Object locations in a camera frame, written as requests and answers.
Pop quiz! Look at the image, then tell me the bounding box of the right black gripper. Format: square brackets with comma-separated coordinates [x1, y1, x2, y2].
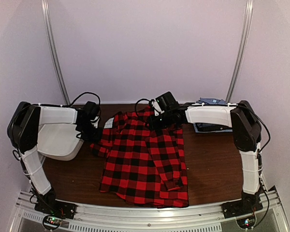
[145, 111, 173, 131]

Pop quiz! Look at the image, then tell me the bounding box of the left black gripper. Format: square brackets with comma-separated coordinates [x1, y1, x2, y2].
[77, 122, 103, 143]

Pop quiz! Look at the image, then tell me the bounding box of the red black plaid shirt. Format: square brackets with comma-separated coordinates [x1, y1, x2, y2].
[90, 107, 189, 208]

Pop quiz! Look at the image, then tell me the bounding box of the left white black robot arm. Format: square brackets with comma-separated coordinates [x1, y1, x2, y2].
[7, 101, 102, 215]

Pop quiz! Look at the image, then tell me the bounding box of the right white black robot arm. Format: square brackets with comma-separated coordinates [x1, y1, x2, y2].
[147, 92, 263, 214]

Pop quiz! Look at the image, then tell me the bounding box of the white plastic bin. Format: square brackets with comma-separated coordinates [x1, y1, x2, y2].
[37, 124, 84, 161]

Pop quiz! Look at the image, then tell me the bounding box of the light blue folded shirt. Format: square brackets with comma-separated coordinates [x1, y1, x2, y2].
[193, 123, 232, 133]

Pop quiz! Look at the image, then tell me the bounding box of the blue checked folded shirt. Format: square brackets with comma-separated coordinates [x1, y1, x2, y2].
[196, 98, 227, 105]

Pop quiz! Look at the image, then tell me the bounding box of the left circuit board with leds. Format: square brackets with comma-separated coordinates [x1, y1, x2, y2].
[42, 215, 63, 230]

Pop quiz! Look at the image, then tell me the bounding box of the circuit board with leds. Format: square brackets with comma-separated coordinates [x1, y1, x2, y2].
[42, 215, 63, 230]
[236, 216, 256, 230]

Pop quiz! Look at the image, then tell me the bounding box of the right circuit board with leds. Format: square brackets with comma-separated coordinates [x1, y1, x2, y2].
[236, 216, 256, 230]

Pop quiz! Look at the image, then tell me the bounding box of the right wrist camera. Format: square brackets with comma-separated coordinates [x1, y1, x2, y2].
[150, 100, 162, 116]

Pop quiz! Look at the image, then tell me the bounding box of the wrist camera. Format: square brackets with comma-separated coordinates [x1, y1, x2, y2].
[90, 116, 101, 128]
[150, 100, 162, 116]

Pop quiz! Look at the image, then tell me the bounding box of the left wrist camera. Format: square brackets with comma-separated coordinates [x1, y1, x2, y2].
[90, 116, 101, 128]

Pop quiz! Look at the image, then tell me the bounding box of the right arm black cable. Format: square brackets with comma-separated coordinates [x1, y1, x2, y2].
[134, 98, 153, 121]

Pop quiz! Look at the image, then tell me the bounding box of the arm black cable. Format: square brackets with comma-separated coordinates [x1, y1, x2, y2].
[60, 91, 102, 108]
[134, 98, 153, 121]

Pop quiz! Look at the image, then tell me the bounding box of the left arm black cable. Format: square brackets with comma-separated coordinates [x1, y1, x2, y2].
[60, 91, 102, 108]

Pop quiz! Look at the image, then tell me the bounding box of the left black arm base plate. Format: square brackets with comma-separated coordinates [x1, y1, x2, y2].
[34, 201, 77, 219]

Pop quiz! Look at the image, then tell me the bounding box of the aluminium front frame rail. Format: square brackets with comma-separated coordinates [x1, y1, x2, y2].
[9, 190, 290, 232]

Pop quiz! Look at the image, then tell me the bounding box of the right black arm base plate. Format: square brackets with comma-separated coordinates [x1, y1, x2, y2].
[221, 200, 263, 218]

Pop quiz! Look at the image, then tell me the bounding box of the left aluminium corner post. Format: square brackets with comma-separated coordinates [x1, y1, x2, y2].
[41, 0, 70, 104]

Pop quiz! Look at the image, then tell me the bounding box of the aluminium corner post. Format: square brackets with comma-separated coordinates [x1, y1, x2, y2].
[226, 0, 254, 102]
[41, 0, 70, 104]

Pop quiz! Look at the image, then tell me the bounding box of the right aluminium corner post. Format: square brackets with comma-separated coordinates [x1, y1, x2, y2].
[226, 0, 254, 102]

